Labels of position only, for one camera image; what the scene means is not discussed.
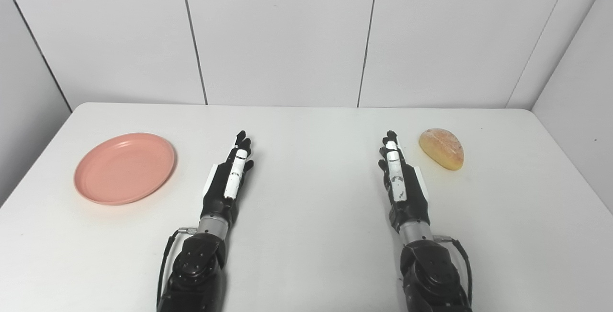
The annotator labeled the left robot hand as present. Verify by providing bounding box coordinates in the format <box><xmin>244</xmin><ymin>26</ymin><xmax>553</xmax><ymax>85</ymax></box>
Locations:
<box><xmin>201</xmin><ymin>131</ymin><xmax>254</xmax><ymax>229</ymax></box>

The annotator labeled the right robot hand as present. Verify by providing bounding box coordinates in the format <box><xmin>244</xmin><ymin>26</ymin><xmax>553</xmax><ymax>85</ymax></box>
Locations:
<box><xmin>378</xmin><ymin>131</ymin><xmax>431</xmax><ymax>232</ymax></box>

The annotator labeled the bread roll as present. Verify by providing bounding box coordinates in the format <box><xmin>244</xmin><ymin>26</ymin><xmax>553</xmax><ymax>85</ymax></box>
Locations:
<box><xmin>419</xmin><ymin>128</ymin><xmax>465</xmax><ymax>171</ymax></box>

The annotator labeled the pink plate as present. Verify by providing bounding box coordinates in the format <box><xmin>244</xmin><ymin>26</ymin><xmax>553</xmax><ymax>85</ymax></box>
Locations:
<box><xmin>74</xmin><ymin>133</ymin><xmax>176</xmax><ymax>206</ymax></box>

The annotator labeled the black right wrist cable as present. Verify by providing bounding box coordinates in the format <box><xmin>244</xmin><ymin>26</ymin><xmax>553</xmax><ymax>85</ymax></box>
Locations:
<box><xmin>433</xmin><ymin>235</ymin><xmax>474</xmax><ymax>305</ymax></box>

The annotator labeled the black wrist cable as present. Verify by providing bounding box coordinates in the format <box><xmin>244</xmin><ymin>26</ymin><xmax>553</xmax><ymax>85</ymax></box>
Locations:
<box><xmin>433</xmin><ymin>235</ymin><xmax>474</xmax><ymax>305</ymax></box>
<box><xmin>156</xmin><ymin>227</ymin><xmax>198</xmax><ymax>309</ymax></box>

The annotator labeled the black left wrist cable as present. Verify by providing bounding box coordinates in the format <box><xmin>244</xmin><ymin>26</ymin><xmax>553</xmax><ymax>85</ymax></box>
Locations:
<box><xmin>156</xmin><ymin>227</ymin><xmax>198</xmax><ymax>309</ymax></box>

